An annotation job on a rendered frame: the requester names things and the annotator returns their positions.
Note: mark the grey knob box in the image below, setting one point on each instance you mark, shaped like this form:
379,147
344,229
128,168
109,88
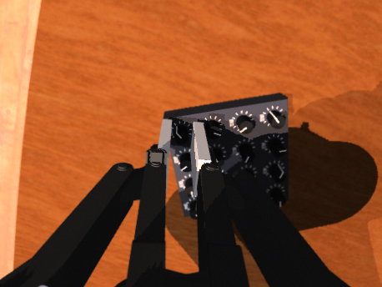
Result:
229,134

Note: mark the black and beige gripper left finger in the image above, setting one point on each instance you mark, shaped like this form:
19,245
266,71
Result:
71,253

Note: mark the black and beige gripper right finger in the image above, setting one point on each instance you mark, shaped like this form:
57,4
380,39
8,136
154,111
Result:
283,256

